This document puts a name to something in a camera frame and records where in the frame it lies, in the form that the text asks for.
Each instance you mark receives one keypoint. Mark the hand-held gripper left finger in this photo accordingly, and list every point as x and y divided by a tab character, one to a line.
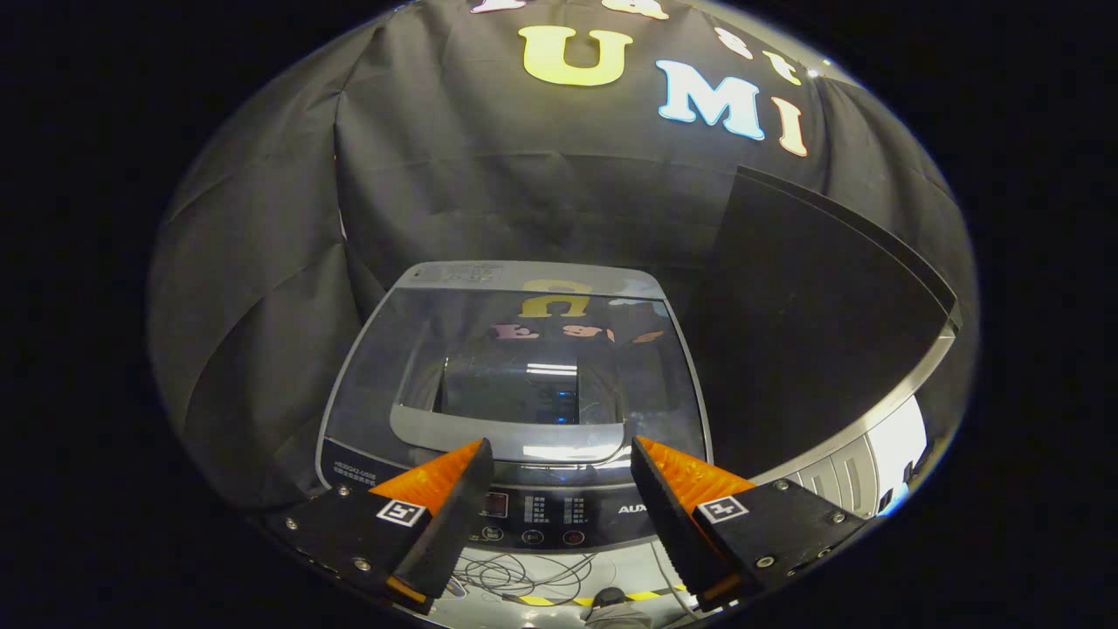
450	524

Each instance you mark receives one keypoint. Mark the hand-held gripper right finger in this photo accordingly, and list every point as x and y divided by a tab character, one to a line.
668	515

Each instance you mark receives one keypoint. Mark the dark grey washing machine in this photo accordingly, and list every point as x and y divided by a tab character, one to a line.
559	515

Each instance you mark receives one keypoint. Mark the yellow black floor tape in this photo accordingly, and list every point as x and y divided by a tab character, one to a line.
642	595

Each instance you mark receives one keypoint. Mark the dark rounded object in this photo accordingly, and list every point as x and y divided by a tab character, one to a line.
609	598

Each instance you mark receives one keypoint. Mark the black backdrop cloth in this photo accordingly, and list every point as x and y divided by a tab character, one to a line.
262	262

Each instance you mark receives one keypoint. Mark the grey cabinet with black frame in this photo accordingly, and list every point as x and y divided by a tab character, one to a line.
812	323

